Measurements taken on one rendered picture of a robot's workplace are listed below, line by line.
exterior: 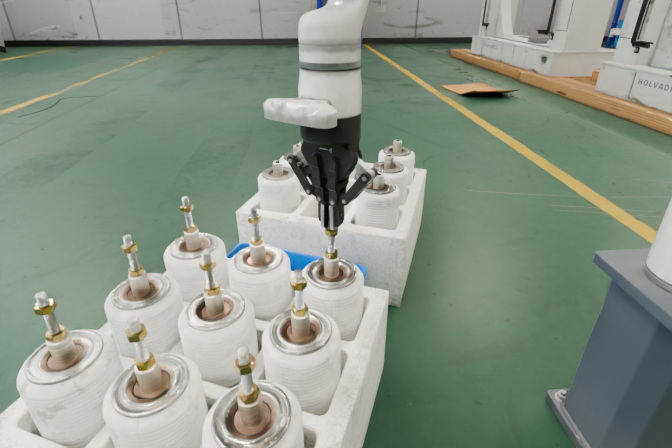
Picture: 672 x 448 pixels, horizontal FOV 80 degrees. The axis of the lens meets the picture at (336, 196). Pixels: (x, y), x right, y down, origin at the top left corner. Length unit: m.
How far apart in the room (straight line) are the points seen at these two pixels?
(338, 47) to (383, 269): 0.54
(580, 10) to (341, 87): 3.28
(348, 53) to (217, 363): 0.40
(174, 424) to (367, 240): 0.51
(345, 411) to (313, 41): 0.42
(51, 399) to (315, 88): 0.43
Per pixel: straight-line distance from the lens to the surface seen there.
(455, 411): 0.78
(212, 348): 0.54
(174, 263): 0.67
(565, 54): 3.66
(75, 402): 0.55
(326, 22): 0.44
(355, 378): 0.56
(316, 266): 0.61
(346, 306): 0.58
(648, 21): 3.05
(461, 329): 0.91
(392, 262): 0.86
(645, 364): 0.65
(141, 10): 7.02
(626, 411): 0.71
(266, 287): 0.61
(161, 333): 0.62
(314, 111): 0.41
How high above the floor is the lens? 0.61
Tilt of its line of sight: 26 degrees down
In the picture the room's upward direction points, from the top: straight up
